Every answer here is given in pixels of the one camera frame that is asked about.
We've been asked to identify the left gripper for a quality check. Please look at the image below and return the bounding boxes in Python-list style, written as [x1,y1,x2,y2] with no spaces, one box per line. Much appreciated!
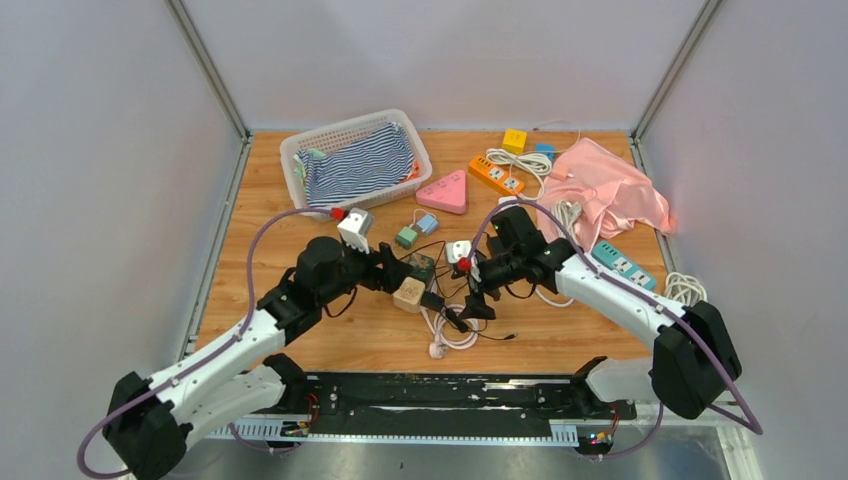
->
[317,236,412,307]

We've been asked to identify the green patterned cube socket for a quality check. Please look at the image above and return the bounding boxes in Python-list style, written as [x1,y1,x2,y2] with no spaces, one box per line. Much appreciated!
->
[405,252,436,287]

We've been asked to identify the beige wooden cube socket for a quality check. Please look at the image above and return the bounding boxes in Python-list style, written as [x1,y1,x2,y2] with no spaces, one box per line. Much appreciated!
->
[392,277,427,314]

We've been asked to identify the green plug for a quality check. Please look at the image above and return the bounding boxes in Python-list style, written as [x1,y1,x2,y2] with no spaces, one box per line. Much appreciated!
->
[395,226,419,250]

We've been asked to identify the blue plug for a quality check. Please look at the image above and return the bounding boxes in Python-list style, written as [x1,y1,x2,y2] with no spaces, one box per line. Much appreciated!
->
[414,213,439,236]

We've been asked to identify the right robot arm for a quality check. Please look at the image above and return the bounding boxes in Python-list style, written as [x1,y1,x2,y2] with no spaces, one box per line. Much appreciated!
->
[446,200,750,419]

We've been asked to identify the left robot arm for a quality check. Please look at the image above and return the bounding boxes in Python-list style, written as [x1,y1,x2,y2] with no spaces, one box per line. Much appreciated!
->
[102,236,413,479]

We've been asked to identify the yellow cube socket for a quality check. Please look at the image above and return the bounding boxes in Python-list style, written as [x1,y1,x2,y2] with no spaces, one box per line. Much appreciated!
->
[501,128,528,155]

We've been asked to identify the small blue cube socket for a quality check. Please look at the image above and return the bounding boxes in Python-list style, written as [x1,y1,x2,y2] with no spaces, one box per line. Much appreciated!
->
[534,143,556,162]

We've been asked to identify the pink triangular power strip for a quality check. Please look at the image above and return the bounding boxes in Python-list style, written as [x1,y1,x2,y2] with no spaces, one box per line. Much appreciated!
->
[415,170,468,215]

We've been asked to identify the blue white striped cloth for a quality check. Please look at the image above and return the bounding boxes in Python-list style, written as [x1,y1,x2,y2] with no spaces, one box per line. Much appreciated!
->
[294,122,417,207]

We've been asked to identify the white plastic basket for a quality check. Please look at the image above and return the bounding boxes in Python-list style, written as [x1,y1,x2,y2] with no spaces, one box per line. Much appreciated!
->
[280,109,433,209]

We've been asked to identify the orange power strip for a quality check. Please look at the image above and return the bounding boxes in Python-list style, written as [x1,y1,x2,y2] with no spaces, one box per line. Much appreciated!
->
[468,156,525,197]

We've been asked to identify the teal power strip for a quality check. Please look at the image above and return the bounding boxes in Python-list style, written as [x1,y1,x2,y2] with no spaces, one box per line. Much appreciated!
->
[591,241,657,291]

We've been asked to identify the pink cloth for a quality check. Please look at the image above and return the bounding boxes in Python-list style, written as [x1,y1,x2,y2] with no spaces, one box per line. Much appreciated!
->
[538,138,677,252]

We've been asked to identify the thin black cable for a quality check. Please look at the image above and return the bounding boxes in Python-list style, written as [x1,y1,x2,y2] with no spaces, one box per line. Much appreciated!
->
[397,239,519,342]

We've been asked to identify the white coiled cable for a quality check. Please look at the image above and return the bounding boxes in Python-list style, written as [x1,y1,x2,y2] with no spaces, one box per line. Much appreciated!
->
[420,304,482,361]

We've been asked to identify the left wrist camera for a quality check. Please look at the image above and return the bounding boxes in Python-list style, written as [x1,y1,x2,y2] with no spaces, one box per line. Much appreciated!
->
[337,208,374,254]

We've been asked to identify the white cable coil on cloth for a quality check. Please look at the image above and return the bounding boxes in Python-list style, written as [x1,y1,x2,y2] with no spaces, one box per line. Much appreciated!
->
[549,199,584,240]

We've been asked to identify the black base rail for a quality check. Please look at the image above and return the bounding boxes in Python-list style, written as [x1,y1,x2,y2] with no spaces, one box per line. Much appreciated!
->
[263,372,636,439]

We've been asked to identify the white cable bundle by orange strip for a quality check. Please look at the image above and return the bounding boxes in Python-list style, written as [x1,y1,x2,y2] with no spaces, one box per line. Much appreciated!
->
[485,146,555,204]

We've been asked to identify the white coiled cable right edge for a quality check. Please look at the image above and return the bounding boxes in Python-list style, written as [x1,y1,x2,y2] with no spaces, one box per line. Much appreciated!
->
[663,271,709,309]

